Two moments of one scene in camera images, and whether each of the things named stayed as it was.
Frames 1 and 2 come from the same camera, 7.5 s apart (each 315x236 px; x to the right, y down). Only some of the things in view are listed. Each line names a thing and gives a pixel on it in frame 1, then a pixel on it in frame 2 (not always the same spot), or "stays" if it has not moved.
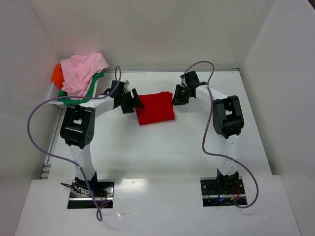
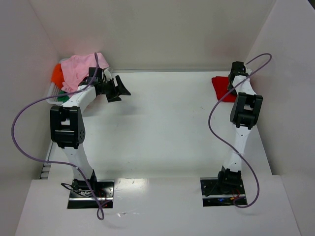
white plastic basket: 54,90 stays
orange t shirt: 57,76 stays
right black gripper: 180,94 to 233,83
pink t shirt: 78,71 stays
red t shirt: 158,107 to 221,84
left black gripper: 130,102 to 112,87
